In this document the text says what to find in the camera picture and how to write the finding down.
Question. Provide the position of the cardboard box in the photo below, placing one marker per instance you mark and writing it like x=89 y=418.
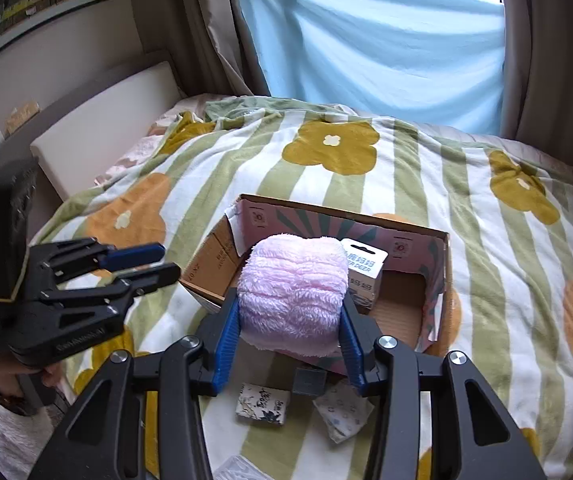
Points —
x=406 y=305

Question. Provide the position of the light blue window cloth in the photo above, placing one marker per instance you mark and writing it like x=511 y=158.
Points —
x=376 y=55

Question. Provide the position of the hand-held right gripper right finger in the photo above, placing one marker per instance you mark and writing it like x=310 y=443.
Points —
x=349 y=355

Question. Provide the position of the person's left hand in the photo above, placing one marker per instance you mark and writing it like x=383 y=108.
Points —
x=49 y=376

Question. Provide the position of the pink fluffy towel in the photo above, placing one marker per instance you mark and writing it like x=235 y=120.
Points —
x=294 y=295

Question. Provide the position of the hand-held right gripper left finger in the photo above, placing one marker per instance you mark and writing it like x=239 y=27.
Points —
x=226 y=347

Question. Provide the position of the yellow wall sticker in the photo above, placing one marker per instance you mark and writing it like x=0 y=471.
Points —
x=21 y=116

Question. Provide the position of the clear plastic wrapper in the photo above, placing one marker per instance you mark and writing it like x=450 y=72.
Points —
x=239 y=469

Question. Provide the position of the beige duvet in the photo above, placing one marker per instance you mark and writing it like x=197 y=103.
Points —
x=516 y=147

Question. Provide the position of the white patterned packet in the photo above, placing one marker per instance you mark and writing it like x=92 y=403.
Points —
x=342 y=412

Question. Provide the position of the framed wall poster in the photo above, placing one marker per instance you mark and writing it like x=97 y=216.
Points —
x=26 y=5

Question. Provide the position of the pink patterned bed sheet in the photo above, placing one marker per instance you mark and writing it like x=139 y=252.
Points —
x=131 y=152

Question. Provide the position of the floral print tissue packet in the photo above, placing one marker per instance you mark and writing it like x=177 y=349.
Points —
x=262 y=404

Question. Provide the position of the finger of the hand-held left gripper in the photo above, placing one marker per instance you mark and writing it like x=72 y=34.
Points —
x=151 y=277
x=131 y=256

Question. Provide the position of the small grey block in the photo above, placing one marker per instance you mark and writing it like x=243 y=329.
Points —
x=309 y=381

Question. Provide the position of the small white packaging box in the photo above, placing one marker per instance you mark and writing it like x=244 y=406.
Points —
x=364 y=272

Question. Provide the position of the striped floral blanket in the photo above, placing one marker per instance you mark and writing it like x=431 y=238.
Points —
x=416 y=190

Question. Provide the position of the beige curtain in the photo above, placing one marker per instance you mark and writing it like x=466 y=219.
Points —
x=216 y=25
x=556 y=50

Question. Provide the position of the white headboard cushion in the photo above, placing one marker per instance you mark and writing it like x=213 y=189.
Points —
x=106 y=120

